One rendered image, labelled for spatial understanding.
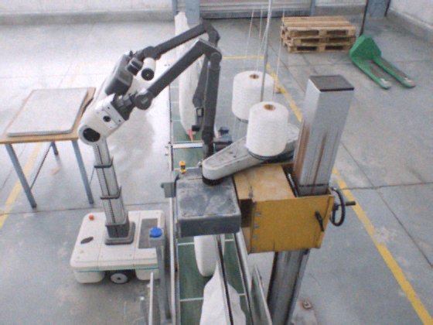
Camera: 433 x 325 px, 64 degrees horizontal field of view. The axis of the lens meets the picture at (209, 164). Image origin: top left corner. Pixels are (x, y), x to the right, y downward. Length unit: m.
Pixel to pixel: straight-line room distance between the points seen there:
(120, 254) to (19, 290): 0.80
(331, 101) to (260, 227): 0.57
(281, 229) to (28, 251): 2.27
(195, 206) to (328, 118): 0.57
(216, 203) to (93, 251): 1.51
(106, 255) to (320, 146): 1.78
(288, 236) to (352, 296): 1.38
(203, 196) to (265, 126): 0.38
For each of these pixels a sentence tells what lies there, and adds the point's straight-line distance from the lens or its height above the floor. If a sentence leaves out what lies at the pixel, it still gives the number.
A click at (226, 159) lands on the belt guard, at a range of 1.40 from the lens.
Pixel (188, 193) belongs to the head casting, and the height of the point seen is 1.34.
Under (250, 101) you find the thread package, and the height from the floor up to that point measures 1.62.
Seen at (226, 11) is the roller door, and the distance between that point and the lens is 8.94.
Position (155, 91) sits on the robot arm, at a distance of 1.62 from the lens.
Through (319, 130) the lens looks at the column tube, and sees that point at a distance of 1.29.
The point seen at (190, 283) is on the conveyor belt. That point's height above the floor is 0.38.
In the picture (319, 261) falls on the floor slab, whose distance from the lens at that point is 2.94.
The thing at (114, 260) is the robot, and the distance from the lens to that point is 2.59.
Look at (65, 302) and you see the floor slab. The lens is 2.82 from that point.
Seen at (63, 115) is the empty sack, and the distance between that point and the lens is 3.25.
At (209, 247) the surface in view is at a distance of 2.02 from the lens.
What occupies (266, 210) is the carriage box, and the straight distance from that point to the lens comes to 1.39.
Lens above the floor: 2.25
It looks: 37 degrees down
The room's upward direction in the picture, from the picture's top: straight up
